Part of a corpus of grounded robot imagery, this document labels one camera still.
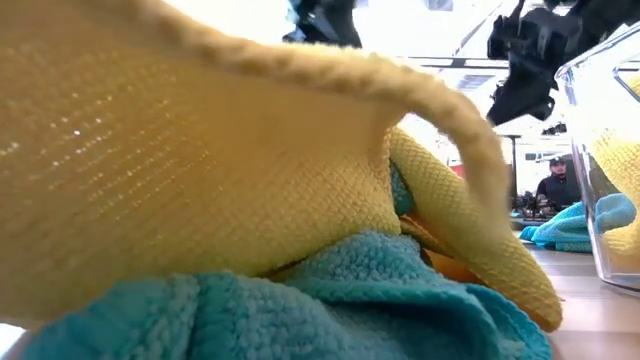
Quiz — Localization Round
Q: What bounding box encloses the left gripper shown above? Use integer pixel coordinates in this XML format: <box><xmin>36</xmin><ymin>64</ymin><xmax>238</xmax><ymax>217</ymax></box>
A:
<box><xmin>282</xmin><ymin>0</ymin><xmax>364</xmax><ymax>49</ymax></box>

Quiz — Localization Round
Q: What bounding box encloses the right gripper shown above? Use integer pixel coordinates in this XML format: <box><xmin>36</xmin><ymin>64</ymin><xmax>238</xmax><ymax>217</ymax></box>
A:
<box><xmin>487</xmin><ymin>7</ymin><xmax>584</xmax><ymax>126</ymax></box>

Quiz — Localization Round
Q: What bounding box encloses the yellow microfiber towel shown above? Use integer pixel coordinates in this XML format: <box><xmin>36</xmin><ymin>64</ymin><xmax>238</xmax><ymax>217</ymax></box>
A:
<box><xmin>0</xmin><ymin>0</ymin><xmax>564</xmax><ymax>334</ymax></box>
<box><xmin>589</xmin><ymin>74</ymin><xmax>640</xmax><ymax>264</ymax></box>

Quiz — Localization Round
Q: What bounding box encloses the blue microfiber towel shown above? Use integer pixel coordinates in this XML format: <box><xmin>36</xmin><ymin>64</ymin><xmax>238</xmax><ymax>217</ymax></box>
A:
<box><xmin>22</xmin><ymin>162</ymin><xmax>554</xmax><ymax>360</ymax></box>
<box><xmin>519</xmin><ymin>201</ymin><xmax>594</xmax><ymax>254</ymax></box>

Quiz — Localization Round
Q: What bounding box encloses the clear plastic basket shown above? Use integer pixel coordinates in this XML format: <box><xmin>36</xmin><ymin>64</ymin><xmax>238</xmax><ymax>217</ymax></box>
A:
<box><xmin>553</xmin><ymin>22</ymin><xmax>640</xmax><ymax>296</ymax></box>

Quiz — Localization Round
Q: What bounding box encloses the person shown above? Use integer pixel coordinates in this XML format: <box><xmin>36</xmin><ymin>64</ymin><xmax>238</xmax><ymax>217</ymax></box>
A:
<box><xmin>534</xmin><ymin>155</ymin><xmax>582</xmax><ymax>211</ymax></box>

